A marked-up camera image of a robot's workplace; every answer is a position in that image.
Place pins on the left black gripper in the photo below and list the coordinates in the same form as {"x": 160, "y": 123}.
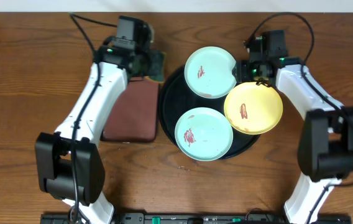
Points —
{"x": 146, "y": 65}

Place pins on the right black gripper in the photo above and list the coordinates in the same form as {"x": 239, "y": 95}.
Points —
{"x": 241, "y": 72}

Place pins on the green and orange sponge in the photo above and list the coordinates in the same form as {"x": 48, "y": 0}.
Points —
{"x": 157, "y": 67}

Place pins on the yellow plate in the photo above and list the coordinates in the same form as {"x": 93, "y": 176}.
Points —
{"x": 253, "y": 109}

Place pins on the light blue plate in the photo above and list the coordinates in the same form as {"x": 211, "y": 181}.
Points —
{"x": 208, "y": 72}
{"x": 203, "y": 134}

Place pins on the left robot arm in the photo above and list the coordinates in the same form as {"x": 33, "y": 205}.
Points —
{"x": 69, "y": 166}

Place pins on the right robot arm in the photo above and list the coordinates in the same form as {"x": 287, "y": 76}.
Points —
{"x": 325, "y": 150}

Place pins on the round black serving tray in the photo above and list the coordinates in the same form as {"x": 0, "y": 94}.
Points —
{"x": 176, "y": 98}

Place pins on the rectangular black tray brown mat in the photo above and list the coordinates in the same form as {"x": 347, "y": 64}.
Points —
{"x": 134, "y": 115}

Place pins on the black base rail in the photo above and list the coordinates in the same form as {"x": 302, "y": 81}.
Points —
{"x": 140, "y": 218}

